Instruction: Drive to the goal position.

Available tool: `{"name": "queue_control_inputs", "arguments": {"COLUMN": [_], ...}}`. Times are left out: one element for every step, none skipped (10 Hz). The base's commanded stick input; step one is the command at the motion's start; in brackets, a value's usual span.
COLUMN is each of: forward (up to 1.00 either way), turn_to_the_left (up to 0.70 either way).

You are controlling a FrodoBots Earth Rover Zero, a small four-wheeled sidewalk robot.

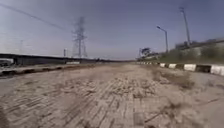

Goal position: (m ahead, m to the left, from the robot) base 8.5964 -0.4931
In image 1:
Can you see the grey brick path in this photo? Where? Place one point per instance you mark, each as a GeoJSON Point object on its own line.
{"type": "Point", "coordinates": [110, 100]}

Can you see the electricity pylon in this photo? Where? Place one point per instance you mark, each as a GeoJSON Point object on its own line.
{"type": "Point", "coordinates": [80, 40]}

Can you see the street lamp pole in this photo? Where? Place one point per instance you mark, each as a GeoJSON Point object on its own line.
{"type": "Point", "coordinates": [166, 41]}

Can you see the black and white kerb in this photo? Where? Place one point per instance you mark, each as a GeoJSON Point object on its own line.
{"type": "Point", "coordinates": [190, 67]}

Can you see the worn dark kerb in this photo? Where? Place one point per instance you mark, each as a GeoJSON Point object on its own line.
{"type": "Point", "coordinates": [30, 70]}

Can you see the strip of bushes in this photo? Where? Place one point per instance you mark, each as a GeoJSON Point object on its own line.
{"type": "Point", "coordinates": [196, 57]}

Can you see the pale wall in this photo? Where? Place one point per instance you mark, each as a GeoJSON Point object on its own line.
{"type": "Point", "coordinates": [196, 50]}

